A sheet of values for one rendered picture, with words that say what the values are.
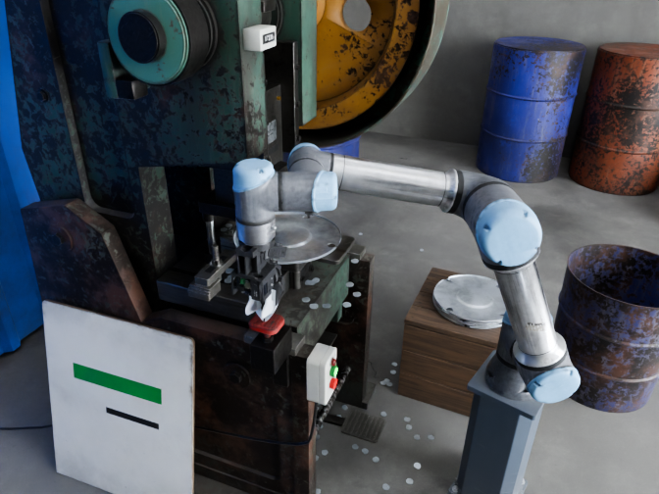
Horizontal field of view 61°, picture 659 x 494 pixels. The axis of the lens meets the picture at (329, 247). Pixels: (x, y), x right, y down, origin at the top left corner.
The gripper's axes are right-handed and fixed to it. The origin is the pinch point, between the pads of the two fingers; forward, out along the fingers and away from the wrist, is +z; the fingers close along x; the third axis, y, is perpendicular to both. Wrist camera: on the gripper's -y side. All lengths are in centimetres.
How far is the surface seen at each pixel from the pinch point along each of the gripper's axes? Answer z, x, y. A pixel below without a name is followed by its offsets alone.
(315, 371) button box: 17.9, 9.4, -5.2
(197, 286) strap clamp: 4.2, -23.5, -8.6
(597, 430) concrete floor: 78, 87, -76
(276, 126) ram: -29.4, -14.4, -36.4
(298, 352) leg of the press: 15.7, 4.0, -7.8
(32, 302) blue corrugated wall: 63, -135, -45
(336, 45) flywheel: -44, -11, -70
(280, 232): -1.1, -12.4, -33.1
